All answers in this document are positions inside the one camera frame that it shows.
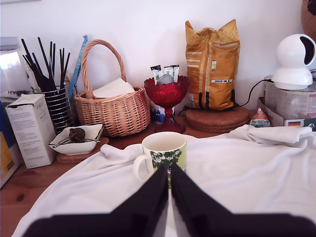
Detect green illustrated coffee mug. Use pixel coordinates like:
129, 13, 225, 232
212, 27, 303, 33
133, 131, 188, 190

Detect grey coffee capsule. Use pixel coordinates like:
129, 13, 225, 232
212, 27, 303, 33
157, 74, 175, 86

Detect yellow coffee bag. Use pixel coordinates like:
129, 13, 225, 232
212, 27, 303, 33
185, 19, 241, 111

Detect white cloth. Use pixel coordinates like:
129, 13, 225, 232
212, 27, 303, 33
11, 124, 316, 237

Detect cork coaster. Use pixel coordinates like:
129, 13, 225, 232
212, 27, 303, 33
56, 137, 110, 164

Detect blue white porcelain figure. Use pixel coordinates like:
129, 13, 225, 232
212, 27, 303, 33
150, 101, 165, 125

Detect white square dish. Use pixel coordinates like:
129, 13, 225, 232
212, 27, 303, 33
48, 123, 104, 156

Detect metal tea infuser tongs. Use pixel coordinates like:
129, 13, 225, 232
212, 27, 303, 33
52, 127, 101, 149

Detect red triangular snack packet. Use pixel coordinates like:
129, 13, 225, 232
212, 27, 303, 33
249, 106, 271, 128

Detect green white cardboard tray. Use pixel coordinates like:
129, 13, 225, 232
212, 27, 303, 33
257, 96, 316, 131

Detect white folded napkin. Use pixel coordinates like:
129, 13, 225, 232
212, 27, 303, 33
92, 78, 136, 99

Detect black striped utensil holder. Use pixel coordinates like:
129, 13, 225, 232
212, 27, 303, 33
40, 85, 75, 135

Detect black-topped white sachet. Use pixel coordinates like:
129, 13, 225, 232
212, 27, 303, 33
150, 65, 163, 84

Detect silver food can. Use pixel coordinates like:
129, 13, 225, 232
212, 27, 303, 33
263, 80, 279, 109
276, 87, 316, 119

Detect white carton box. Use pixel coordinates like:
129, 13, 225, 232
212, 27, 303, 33
5, 93, 57, 170

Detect blue yellow carton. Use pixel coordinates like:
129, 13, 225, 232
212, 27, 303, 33
0, 101, 22, 189

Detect blue white paper sleeve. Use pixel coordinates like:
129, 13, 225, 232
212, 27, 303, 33
68, 34, 88, 102

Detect black chopstick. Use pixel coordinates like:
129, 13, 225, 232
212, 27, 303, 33
37, 37, 57, 87
61, 47, 65, 87
59, 48, 63, 89
60, 52, 71, 91
52, 43, 56, 82
49, 41, 54, 82
32, 52, 49, 86
22, 54, 44, 89
20, 38, 46, 87

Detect clear plastic container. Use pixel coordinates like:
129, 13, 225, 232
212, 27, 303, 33
0, 37, 33, 99

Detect cork globe on metal stand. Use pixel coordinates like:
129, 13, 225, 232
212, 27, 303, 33
300, 0, 316, 40

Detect wicker basket with handle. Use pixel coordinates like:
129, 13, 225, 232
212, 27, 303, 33
73, 39, 151, 138

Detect red glass pedestal bowl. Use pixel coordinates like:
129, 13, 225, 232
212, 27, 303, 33
144, 75, 190, 134

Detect black power cable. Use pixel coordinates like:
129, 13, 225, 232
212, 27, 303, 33
177, 79, 272, 116

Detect white dome security camera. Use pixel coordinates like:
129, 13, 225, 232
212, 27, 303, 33
271, 34, 316, 91

